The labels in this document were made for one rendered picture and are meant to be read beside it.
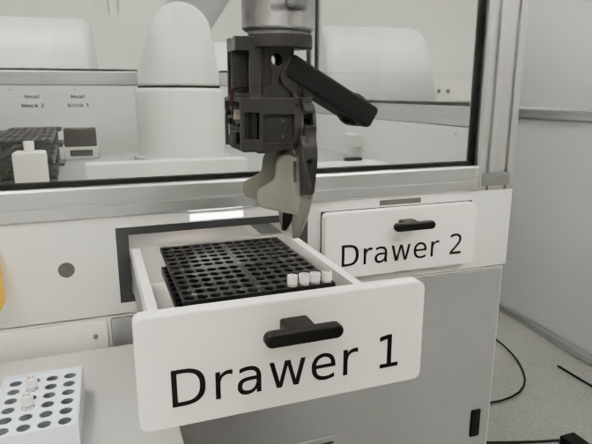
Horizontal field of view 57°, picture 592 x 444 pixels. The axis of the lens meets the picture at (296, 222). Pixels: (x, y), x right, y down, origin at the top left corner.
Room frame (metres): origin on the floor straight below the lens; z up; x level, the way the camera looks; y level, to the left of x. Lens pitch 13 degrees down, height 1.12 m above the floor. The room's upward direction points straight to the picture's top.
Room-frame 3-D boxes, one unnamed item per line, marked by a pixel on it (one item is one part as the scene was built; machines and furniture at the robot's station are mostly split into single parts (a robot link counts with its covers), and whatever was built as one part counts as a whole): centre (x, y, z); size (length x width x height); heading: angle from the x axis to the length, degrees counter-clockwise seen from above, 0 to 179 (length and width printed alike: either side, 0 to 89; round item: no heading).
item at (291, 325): (0.46, 0.00, 0.91); 0.07 x 0.04 x 0.01; 110
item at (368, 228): (0.90, -0.18, 0.87); 0.29 x 0.02 x 0.11; 110
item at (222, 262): (0.68, 0.07, 0.87); 0.22 x 0.18 x 0.06; 20
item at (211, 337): (0.49, 0.01, 0.87); 0.29 x 0.02 x 0.11; 110
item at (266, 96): (0.59, 0.03, 1.11); 0.09 x 0.08 x 0.12; 110
